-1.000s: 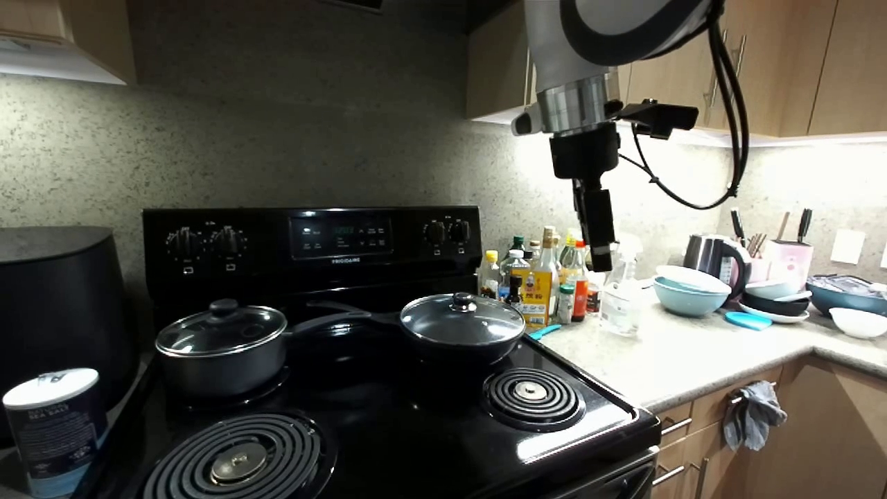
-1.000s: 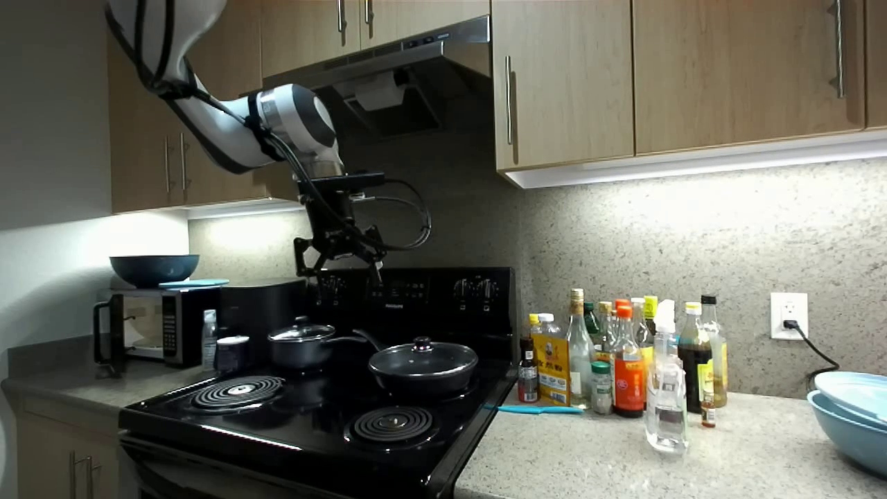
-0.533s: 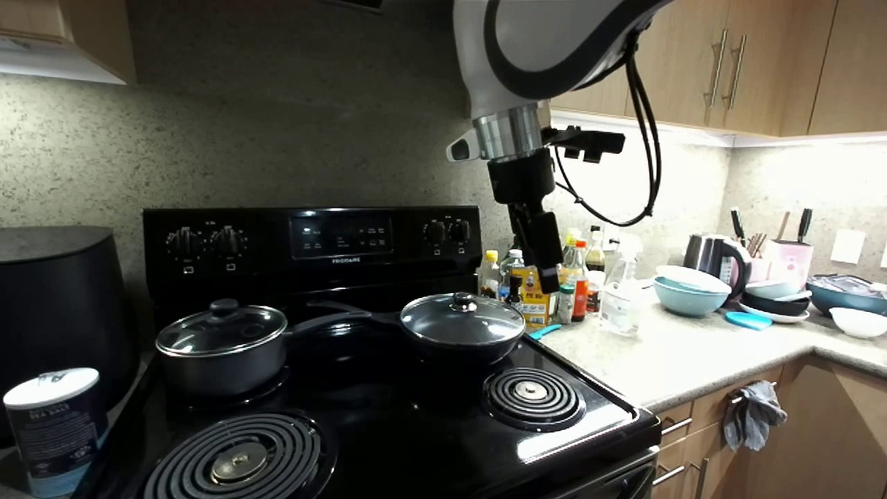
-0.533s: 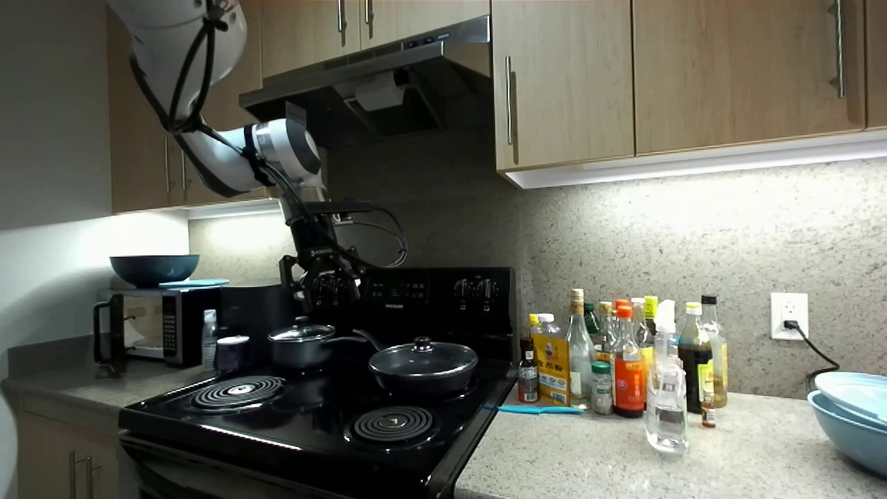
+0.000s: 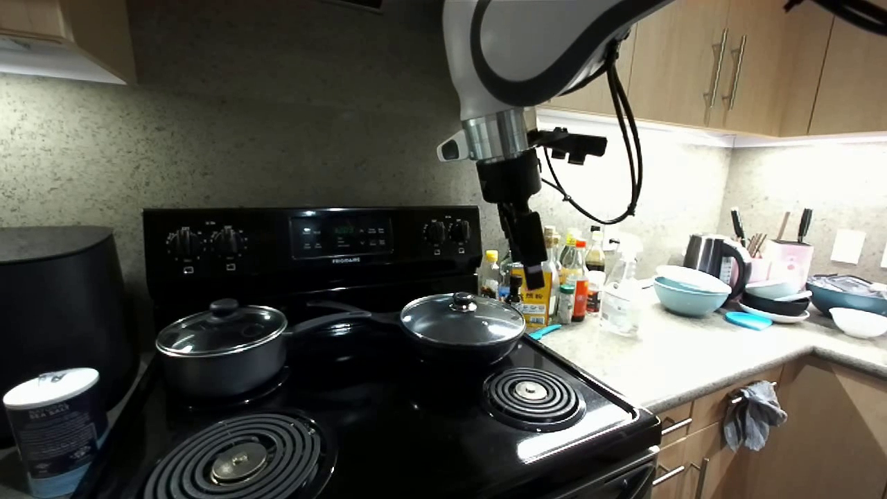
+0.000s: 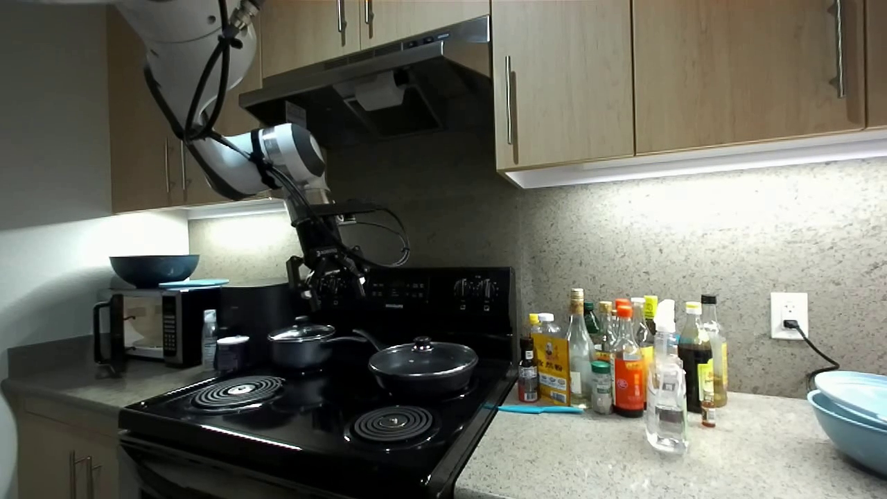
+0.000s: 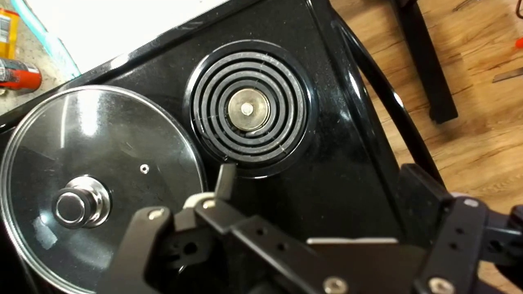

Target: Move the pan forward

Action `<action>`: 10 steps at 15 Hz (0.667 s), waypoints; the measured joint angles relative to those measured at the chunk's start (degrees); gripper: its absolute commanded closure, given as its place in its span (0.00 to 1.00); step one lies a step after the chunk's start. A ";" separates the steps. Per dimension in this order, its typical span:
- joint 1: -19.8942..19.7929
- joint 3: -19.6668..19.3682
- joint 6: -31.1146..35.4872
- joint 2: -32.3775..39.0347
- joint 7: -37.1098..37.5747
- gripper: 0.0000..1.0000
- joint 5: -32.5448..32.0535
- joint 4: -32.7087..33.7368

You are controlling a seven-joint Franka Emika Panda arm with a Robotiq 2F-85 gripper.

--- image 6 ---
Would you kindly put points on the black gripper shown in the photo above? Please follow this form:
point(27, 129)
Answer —
point(330, 269)

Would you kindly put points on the glass frying pan lid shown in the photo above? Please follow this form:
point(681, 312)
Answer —
point(422, 357)

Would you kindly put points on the glass saucepan lid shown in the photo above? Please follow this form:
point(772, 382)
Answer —
point(300, 332)

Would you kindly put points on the grey saucepan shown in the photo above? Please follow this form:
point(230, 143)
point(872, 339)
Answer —
point(300, 357)

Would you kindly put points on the black air fryer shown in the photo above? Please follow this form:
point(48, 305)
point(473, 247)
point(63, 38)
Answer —
point(253, 305)

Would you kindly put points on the teal plate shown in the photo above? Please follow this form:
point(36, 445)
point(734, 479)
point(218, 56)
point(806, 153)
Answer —
point(199, 283)

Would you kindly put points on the large burner coil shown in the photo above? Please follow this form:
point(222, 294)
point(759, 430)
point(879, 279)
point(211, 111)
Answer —
point(240, 391)

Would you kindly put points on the black electric stove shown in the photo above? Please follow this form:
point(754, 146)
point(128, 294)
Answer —
point(305, 434)

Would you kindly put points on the small burner coil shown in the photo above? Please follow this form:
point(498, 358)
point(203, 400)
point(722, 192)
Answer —
point(391, 422)

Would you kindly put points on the black toaster oven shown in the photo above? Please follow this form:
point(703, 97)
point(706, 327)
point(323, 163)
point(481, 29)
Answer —
point(156, 322)

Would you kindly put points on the dark blue bowl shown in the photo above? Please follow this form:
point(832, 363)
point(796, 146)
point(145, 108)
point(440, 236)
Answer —
point(153, 269)

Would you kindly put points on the stainless range hood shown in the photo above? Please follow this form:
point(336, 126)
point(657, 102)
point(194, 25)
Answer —
point(369, 93)

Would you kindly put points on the small dark spice jar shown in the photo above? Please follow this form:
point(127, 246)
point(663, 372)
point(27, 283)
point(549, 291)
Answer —
point(527, 377)

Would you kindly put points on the teal utensil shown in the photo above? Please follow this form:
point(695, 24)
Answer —
point(541, 408)

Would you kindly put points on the glass bottle gold cap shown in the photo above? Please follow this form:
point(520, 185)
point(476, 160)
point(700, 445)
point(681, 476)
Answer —
point(581, 357)

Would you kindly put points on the wooden cabinet over hood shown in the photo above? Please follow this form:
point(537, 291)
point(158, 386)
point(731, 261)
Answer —
point(405, 17)

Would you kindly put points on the small green lid jar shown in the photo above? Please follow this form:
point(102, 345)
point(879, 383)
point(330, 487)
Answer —
point(603, 388)

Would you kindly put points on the orange sauce bottle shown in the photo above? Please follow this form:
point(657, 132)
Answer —
point(630, 383)

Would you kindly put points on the narrow wooden cabinet door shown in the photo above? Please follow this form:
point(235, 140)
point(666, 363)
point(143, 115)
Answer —
point(571, 84)

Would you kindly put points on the wooden base cabinet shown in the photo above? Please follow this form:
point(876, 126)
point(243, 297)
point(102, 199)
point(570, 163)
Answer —
point(57, 458)

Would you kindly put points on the bottle yellow green cap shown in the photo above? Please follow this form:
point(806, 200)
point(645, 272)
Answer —
point(649, 319)

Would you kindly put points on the clear spray bottle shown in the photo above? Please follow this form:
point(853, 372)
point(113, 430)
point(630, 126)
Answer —
point(666, 405)

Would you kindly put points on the dark soy sauce bottle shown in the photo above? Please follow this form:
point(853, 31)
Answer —
point(695, 363)

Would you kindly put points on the under-cabinet light strip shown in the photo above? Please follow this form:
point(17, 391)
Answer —
point(695, 160)

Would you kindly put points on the wide wooden cabinet door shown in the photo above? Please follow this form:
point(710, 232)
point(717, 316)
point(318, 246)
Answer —
point(739, 72)

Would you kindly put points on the light blue bowl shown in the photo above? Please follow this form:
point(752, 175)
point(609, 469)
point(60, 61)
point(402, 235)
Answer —
point(854, 391)
point(849, 440)

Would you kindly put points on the wooden two-door wall cabinet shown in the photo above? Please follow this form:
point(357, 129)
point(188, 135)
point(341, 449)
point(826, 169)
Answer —
point(128, 140)

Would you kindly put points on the white wall outlet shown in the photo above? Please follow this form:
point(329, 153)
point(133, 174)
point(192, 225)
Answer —
point(788, 308)

